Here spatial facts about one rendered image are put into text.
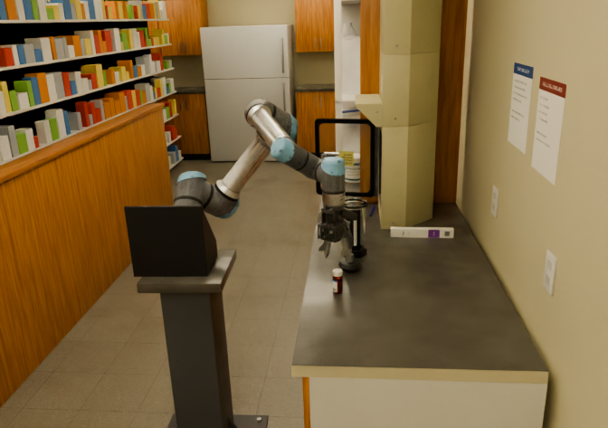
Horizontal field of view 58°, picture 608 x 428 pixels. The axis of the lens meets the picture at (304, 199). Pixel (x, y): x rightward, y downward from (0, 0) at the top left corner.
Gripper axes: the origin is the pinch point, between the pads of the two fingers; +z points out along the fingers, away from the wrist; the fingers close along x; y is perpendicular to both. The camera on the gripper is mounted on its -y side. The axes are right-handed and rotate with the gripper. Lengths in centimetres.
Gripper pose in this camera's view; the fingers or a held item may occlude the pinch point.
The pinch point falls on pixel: (337, 256)
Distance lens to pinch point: 189.3
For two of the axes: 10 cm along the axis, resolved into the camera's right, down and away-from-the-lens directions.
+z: 0.3, 9.5, 3.1
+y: -5.6, 2.8, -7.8
